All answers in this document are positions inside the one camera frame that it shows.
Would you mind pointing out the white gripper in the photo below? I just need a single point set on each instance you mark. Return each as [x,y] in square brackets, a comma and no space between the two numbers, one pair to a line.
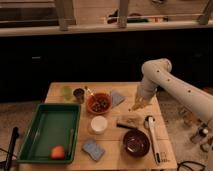
[146,91]

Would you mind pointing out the yellow banana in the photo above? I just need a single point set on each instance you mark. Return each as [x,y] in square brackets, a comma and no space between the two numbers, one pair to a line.
[140,103]

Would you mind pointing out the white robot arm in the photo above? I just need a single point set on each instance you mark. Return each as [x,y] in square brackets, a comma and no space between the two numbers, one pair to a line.
[158,73]

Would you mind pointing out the white paper cup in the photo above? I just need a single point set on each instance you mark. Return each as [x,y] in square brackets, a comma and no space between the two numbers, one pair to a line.
[99,124]

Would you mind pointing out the metal cup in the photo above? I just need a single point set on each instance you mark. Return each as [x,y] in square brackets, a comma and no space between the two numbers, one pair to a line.
[79,95]

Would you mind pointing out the green plastic cup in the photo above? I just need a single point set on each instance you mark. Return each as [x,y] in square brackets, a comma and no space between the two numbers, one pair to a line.
[67,92]

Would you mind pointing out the white black kitchen tool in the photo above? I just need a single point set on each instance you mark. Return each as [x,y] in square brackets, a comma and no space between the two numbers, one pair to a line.
[150,125]

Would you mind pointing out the red bowl with food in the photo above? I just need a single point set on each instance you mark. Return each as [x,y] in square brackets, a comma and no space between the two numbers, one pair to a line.
[99,103]

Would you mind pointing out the wooden spoon in bowl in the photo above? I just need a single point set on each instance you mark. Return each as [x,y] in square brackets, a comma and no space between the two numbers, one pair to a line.
[90,93]

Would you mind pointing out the dark brown bowl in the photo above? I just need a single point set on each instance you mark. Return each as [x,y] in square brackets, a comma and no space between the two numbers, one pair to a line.
[136,143]

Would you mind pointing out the blue sponge near front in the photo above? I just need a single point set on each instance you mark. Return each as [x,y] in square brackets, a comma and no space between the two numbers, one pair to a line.
[94,150]

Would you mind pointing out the green plastic tray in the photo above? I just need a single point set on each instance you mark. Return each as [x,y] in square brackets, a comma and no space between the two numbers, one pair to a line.
[53,124]

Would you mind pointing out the orange fruit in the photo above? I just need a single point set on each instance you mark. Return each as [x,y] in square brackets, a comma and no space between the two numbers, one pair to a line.
[58,153]

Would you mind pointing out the black stand pole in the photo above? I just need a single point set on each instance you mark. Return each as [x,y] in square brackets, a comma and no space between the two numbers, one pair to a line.
[13,139]

